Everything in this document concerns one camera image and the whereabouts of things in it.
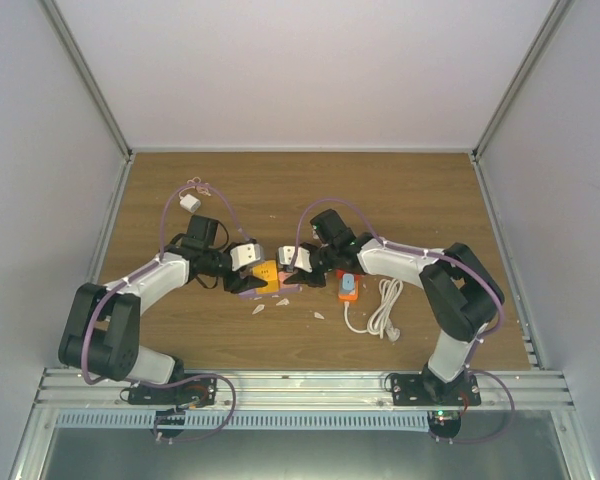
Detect purple power strip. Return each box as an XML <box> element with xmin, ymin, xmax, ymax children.
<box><xmin>238</xmin><ymin>285</ymin><xmax>302</xmax><ymax>299</ymax></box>

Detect yellow cube socket adapter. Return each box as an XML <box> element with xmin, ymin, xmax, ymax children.
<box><xmin>252</xmin><ymin>260</ymin><xmax>279</xmax><ymax>291</ymax></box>

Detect white USB charger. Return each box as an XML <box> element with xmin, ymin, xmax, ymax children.
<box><xmin>179</xmin><ymin>194</ymin><xmax>201</xmax><ymax>214</ymax></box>

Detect pink plug adapter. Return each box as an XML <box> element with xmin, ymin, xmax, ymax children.
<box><xmin>278</xmin><ymin>271</ymin><xmax>291</xmax><ymax>286</ymax></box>

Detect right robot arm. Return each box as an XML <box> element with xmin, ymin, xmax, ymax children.
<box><xmin>277</xmin><ymin>209</ymin><xmax>505</xmax><ymax>405</ymax></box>

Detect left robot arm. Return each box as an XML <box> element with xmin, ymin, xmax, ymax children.
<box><xmin>58</xmin><ymin>215</ymin><xmax>266</xmax><ymax>404</ymax></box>

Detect white paper scraps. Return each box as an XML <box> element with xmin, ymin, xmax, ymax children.
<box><xmin>250</xmin><ymin>294</ymin><xmax>327</xmax><ymax>321</ymax></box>

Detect blue USB charger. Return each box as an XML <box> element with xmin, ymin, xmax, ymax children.
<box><xmin>340</xmin><ymin>273</ymin><xmax>356</xmax><ymax>296</ymax></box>

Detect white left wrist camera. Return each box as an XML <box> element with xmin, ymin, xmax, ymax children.
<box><xmin>229</xmin><ymin>242</ymin><xmax>264</xmax><ymax>271</ymax></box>

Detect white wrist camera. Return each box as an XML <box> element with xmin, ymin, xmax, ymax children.
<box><xmin>277</xmin><ymin>245</ymin><xmax>298</xmax><ymax>272</ymax></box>
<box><xmin>229</xmin><ymin>242</ymin><xmax>264</xmax><ymax>271</ymax></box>

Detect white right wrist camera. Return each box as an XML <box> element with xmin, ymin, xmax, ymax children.
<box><xmin>277</xmin><ymin>245</ymin><xmax>298</xmax><ymax>272</ymax></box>

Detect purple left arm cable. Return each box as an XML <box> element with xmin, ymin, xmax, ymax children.
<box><xmin>81</xmin><ymin>184</ymin><xmax>258</xmax><ymax>386</ymax></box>

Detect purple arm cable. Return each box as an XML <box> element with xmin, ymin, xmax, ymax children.
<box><xmin>296</xmin><ymin>197</ymin><xmax>506</xmax><ymax>341</ymax></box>
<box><xmin>81</xmin><ymin>184</ymin><xmax>258</xmax><ymax>386</ymax></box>

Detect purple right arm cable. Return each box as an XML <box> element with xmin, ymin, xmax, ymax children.
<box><xmin>296</xmin><ymin>197</ymin><xmax>506</xmax><ymax>341</ymax></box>

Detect white cord of orange strip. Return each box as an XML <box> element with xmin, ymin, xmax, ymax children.
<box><xmin>342</xmin><ymin>278</ymin><xmax>404</xmax><ymax>345</ymax></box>

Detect aluminium frame rail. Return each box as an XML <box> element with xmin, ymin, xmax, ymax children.
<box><xmin>34</xmin><ymin>369</ymin><xmax>575</xmax><ymax>411</ymax></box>

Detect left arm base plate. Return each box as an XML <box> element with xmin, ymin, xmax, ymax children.
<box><xmin>119</xmin><ymin>373</ymin><xmax>217</xmax><ymax>407</ymax></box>

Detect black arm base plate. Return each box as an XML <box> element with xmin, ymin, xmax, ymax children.
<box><xmin>383</xmin><ymin>371</ymin><xmax>482</xmax><ymax>408</ymax></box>

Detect slotted cable duct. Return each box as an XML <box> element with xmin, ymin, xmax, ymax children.
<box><xmin>56</xmin><ymin>409</ymin><xmax>429</xmax><ymax>432</ymax></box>

